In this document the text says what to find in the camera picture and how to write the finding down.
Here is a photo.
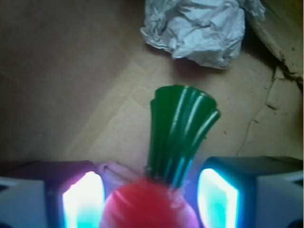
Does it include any brown paper bag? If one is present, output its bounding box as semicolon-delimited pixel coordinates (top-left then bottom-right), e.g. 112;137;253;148
0;0;304;188

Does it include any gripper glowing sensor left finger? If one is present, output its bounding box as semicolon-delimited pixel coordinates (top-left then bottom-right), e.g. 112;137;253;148
0;161;105;228

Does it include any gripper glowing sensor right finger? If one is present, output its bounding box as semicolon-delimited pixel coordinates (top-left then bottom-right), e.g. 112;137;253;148
197;156;304;228

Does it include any crumpled white paper ball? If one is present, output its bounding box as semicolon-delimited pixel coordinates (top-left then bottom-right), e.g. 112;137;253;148
141;0;266;69

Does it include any orange plastic toy carrot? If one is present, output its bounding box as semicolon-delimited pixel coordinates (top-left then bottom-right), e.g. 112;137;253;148
99;85;220;228

